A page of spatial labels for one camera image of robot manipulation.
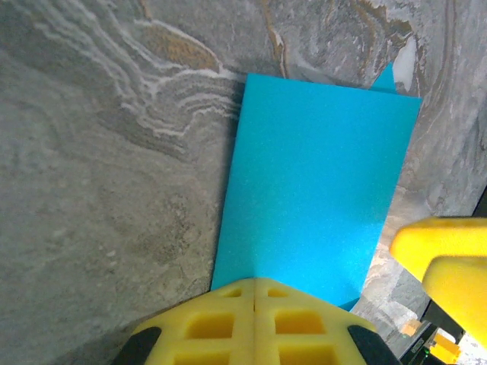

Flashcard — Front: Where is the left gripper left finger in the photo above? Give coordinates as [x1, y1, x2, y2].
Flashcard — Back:
[113, 277, 255, 365]

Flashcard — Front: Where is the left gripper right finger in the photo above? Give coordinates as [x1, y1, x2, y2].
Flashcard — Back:
[253, 277, 401, 365]

